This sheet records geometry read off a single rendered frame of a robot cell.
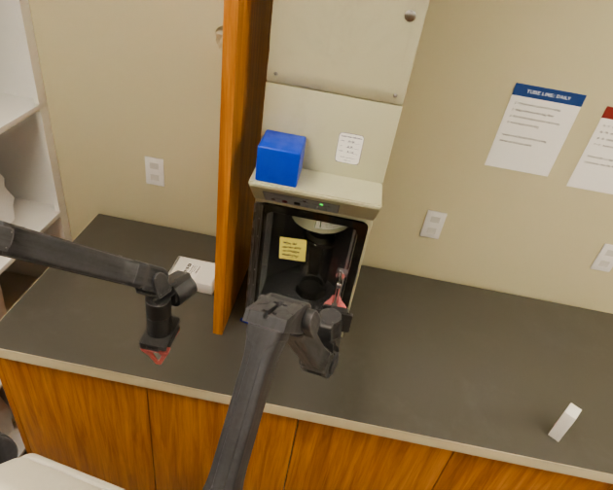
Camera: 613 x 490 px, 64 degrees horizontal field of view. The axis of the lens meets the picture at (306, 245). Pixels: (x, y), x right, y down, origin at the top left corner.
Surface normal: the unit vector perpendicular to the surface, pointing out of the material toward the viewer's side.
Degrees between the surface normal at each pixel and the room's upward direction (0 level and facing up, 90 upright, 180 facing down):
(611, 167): 90
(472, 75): 90
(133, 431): 90
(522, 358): 0
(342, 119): 90
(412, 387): 0
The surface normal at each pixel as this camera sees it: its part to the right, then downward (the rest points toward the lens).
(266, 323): -0.26, -0.19
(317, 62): -0.14, 0.58
